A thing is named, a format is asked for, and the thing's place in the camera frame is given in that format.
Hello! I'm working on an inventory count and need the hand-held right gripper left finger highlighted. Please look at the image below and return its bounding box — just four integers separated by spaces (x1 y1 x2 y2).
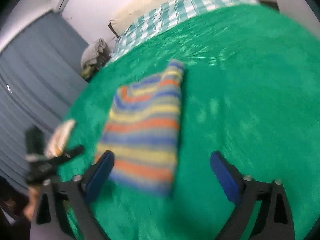
35 150 115 240

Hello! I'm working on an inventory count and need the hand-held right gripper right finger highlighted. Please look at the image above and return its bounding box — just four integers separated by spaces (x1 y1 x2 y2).
210 151 295 240

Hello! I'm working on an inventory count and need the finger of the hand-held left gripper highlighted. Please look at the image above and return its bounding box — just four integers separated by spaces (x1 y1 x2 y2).
54 145 85 165

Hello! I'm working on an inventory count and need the striped knit sweater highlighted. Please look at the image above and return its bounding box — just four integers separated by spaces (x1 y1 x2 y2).
94 59 185 198

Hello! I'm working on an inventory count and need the person's left forearm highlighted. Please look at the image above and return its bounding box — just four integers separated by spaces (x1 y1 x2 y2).
23 184 43 222

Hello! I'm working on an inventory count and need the cream orange patterned pillow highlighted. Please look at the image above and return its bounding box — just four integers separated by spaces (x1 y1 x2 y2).
45 119 76 155

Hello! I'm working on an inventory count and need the grey curtain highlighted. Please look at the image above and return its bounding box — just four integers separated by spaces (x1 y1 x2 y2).
0 11 90 198

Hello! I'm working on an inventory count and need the yellow green cloth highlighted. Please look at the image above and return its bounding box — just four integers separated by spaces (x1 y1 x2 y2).
80 65 95 78

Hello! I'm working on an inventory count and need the green patterned bedspread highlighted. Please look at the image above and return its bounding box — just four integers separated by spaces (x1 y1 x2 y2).
57 4 320 240

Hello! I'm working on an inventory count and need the grey checked cloth pile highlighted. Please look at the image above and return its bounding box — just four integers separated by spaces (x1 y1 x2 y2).
81 38 109 68

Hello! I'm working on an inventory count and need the cream padded headboard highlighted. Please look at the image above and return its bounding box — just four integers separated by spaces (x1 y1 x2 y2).
108 0 230 34

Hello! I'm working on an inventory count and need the green white checked sheet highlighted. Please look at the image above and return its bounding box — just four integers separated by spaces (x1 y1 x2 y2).
110 0 260 63

